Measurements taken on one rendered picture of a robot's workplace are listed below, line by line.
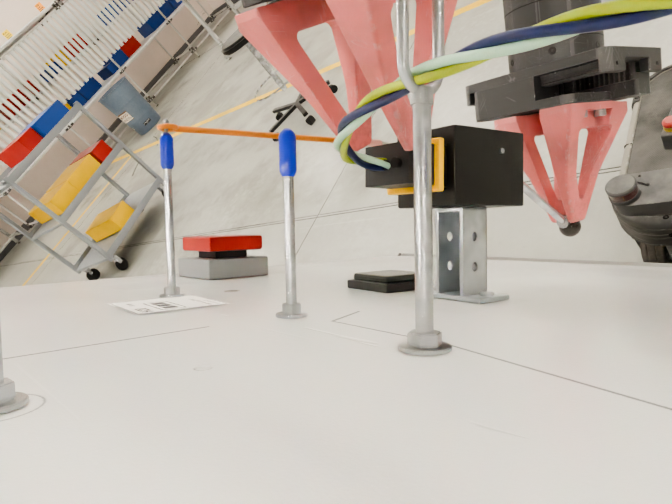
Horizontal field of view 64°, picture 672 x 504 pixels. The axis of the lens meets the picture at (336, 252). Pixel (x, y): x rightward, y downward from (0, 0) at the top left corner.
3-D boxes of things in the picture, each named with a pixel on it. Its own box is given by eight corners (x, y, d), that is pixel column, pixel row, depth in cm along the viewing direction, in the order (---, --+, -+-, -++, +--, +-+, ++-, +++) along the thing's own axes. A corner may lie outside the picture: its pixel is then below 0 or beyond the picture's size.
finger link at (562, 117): (579, 230, 32) (566, 67, 30) (483, 229, 37) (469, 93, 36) (637, 212, 35) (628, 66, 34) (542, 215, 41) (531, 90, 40)
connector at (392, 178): (469, 188, 28) (470, 149, 28) (404, 182, 25) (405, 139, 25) (425, 191, 30) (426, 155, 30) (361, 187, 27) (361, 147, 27)
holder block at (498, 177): (524, 206, 29) (524, 132, 29) (455, 205, 26) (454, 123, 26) (465, 208, 33) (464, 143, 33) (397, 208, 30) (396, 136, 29)
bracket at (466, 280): (509, 299, 29) (509, 205, 28) (480, 303, 27) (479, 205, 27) (445, 291, 32) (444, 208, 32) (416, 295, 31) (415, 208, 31)
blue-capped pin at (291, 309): (314, 316, 25) (309, 127, 24) (285, 320, 24) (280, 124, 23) (297, 312, 26) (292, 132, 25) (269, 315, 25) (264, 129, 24)
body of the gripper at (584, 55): (608, 80, 29) (598, -66, 28) (464, 114, 37) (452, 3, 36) (666, 78, 32) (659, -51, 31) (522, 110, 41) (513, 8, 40)
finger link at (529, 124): (603, 230, 30) (591, 60, 29) (500, 229, 36) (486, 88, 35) (661, 212, 34) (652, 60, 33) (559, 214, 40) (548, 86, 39)
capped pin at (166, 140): (190, 295, 33) (183, 119, 32) (171, 298, 32) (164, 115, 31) (173, 294, 34) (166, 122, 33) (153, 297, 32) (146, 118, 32)
